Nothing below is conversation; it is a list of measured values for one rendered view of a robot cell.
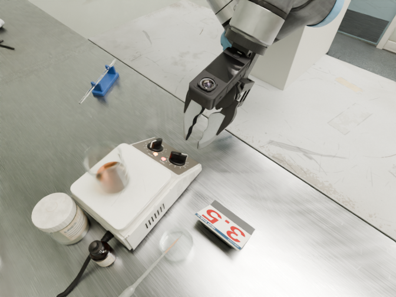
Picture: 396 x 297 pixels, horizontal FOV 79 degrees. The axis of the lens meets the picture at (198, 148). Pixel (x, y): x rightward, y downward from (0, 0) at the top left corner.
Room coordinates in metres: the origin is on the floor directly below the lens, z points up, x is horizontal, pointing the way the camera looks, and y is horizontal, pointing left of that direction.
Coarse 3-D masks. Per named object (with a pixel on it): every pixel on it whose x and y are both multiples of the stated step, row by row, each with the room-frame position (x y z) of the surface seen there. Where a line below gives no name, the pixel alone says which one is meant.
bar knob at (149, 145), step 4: (156, 140) 0.30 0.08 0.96; (160, 140) 0.31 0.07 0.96; (148, 144) 0.30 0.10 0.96; (152, 144) 0.29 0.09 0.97; (156, 144) 0.30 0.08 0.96; (160, 144) 0.31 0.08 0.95; (148, 148) 0.29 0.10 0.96; (152, 148) 0.29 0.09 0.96; (156, 148) 0.29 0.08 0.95; (160, 148) 0.29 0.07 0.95
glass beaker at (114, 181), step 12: (96, 144) 0.22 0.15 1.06; (108, 144) 0.22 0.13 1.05; (84, 156) 0.20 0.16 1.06; (96, 156) 0.21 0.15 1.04; (108, 156) 0.22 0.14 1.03; (120, 156) 0.20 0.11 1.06; (84, 168) 0.18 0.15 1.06; (96, 168) 0.20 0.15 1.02; (120, 168) 0.19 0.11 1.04; (96, 180) 0.17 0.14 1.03; (108, 180) 0.17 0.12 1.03; (120, 180) 0.18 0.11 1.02; (108, 192) 0.17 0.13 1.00; (120, 192) 0.18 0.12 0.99
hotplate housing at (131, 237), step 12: (192, 168) 0.25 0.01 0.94; (180, 180) 0.22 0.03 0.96; (192, 180) 0.24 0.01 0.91; (168, 192) 0.19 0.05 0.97; (180, 192) 0.21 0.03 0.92; (84, 204) 0.17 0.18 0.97; (156, 204) 0.17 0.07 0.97; (168, 204) 0.19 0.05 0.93; (96, 216) 0.15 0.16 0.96; (144, 216) 0.15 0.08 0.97; (156, 216) 0.16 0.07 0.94; (108, 228) 0.13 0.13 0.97; (132, 228) 0.13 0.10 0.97; (144, 228) 0.14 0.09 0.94; (108, 240) 0.12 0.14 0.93; (120, 240) 0.12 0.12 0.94; (132, 240) 0.12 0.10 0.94
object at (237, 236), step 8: (208, 208) 0.19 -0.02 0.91; (208, 216) 0.16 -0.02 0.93; (216, 216) 0.17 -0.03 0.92; (216, 224) 0.15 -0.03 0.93; (224, 224) 0.15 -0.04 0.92; (232, 224) 0.16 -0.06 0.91; (224, 232) 0.14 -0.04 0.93; (232, 232) 0.14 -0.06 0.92; (240, 232) 0.14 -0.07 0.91; (240, 240) 0.12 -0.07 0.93
